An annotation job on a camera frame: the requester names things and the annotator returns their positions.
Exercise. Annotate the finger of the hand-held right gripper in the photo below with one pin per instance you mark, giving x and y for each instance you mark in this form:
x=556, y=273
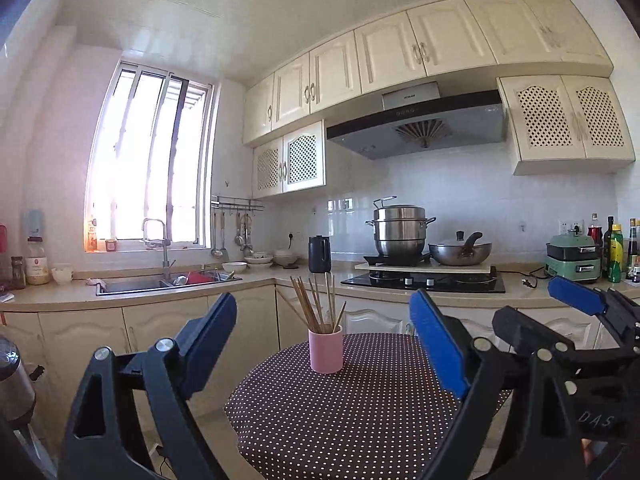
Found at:
x=525, y=330
x=575, y=295

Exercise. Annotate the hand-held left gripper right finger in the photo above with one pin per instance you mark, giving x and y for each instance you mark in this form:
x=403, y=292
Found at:
x=440, y=345

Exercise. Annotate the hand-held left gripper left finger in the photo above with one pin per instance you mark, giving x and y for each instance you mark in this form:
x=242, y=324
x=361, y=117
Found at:
x=210, y=340

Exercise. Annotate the pink cup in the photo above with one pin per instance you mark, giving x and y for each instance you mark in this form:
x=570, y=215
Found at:
x=325, y=355

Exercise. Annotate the group of wooden chopsticks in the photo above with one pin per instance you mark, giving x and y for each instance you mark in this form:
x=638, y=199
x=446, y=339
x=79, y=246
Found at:
x=320, y=305

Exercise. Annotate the person's right hand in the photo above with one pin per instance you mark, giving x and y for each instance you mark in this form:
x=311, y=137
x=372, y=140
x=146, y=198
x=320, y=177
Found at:
x=588, y=452

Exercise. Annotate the green electric grill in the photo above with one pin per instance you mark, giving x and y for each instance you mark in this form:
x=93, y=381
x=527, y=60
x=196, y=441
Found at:
x=572, y=260

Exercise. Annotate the cream lower kitchen cabinets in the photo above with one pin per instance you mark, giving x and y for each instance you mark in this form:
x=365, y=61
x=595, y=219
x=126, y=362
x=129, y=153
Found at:
x=165, y=315

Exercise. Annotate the dark glass bottle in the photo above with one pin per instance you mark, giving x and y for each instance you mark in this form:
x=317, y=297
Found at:
x=607, y=250

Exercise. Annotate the green bottle yellow cap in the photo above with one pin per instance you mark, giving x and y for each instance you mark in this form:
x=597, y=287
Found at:
x=617, y=255

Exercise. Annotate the red dish basin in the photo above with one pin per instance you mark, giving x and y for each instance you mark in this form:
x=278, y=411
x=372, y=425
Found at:
x=200, y=278

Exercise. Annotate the black glass gas cooktop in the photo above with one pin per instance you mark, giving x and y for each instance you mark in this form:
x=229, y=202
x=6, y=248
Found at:
x=425, y=282

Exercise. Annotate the dark sauce bottle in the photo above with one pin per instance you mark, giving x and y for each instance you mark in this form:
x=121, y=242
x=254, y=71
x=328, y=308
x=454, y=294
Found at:
x=633, y=250

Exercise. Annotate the steel kitchen sink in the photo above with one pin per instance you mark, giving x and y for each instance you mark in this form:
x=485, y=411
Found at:
x=135, y=285

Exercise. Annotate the white patterned bowl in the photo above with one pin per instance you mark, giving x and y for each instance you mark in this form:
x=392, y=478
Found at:
x=259, y=260

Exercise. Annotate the beige kitchen countertop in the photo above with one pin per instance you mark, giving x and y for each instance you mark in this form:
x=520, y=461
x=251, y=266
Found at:
x=280, y=277

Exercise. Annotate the black induction cooker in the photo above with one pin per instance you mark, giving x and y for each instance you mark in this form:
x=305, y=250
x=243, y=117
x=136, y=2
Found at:
x=395, y=260

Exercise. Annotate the steel ladle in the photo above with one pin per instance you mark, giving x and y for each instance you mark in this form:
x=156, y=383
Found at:
x=216, y=240

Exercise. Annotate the steel kitchen faucet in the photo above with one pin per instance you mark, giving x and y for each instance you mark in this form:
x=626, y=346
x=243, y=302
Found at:
x=162, y=245

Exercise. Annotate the brown polka dot tablecloth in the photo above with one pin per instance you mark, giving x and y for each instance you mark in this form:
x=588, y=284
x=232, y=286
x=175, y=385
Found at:
x=350, y=410

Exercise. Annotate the hanging steel skimmer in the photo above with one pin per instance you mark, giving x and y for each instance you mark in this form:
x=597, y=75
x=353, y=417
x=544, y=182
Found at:
x=243, y=232

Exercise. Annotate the steel steamer pot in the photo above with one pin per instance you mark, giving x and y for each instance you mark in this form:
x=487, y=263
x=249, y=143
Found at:
x=400, y=230

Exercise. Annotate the pink cloth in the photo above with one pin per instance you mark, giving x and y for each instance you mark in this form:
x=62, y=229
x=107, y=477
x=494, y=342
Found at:
x=96, y=281

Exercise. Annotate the small red cup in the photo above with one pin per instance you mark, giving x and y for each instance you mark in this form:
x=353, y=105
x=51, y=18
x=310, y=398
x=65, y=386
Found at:
x=111, y=245

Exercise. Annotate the black electric jug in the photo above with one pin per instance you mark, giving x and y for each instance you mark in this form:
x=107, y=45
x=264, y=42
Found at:
x=320, y=255

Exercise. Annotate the orange bottle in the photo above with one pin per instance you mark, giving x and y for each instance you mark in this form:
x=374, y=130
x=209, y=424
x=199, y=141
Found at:
x=92, y=237

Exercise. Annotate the white cup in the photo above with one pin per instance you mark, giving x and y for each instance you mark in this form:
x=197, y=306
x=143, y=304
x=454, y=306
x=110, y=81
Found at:
x=62, y=275

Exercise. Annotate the glass jar with label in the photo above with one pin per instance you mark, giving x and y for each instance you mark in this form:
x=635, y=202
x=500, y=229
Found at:
x=37, y=265

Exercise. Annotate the kitchen window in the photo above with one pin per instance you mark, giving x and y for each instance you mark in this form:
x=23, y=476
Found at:
x=145, y=160

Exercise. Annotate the steel thermos jug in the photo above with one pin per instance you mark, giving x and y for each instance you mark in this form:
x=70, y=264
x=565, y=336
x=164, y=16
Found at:
x=15, y=380

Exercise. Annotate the brown jar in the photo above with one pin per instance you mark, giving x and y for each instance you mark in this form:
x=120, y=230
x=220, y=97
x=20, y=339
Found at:
x=17, y=272

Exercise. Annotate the teal container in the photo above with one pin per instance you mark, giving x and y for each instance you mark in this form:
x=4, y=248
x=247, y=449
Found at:
x=34, y=222

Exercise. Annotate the grey range hood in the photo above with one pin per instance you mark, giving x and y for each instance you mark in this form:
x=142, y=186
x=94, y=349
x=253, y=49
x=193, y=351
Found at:
x=420, y=120

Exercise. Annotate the steel wall rack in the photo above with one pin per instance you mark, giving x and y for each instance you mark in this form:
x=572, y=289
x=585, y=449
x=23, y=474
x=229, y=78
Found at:
x=237, y=203

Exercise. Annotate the lattice door wall cabinet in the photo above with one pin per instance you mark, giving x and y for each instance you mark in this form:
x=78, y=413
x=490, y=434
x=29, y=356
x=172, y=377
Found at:
x=565, y=120
x=295, y=160

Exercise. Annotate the cream upper wall cabinets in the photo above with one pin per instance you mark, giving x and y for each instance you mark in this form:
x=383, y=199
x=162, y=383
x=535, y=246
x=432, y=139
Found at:
x=390, y=50

